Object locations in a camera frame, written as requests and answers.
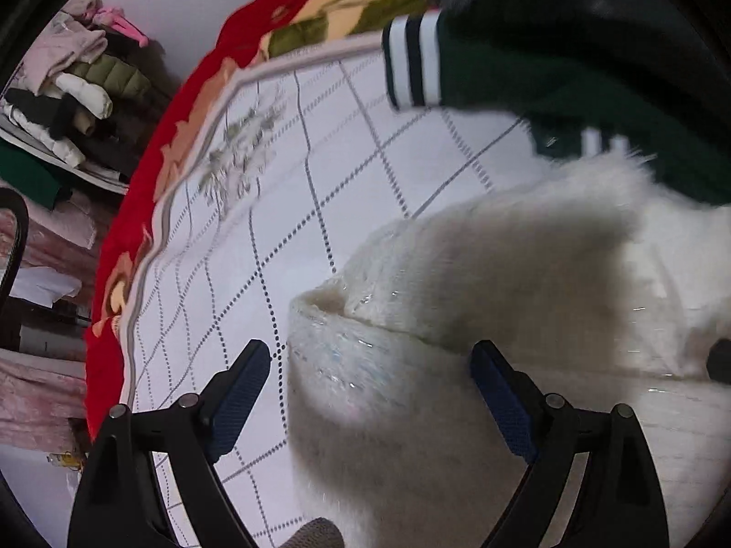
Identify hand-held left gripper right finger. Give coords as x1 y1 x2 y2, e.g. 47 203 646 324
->
469 340 670 548

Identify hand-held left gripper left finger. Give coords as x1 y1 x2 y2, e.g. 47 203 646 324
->
69 339 271 548

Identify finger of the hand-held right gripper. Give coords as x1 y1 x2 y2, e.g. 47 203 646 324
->
707 339 731 385

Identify white fluffy sweater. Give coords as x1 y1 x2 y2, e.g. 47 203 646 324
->
286 151 731 548

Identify pile of folded clothes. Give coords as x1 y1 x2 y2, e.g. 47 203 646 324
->
0 0 175 195

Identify white folded cloth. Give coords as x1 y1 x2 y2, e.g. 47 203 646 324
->
8 267 82 305

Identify white grid-patterned bed sheet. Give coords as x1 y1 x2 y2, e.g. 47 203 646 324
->
122 40 552 548

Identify red floral blanket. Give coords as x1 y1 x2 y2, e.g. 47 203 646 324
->
84 0 442 443

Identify green garment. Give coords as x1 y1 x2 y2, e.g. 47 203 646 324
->
0 142 66 211

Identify dark green striped-cuff jacket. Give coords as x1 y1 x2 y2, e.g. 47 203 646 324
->
381 0 731 207

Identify black curved chair frame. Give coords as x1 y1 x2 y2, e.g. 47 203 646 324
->
0 187 31 312

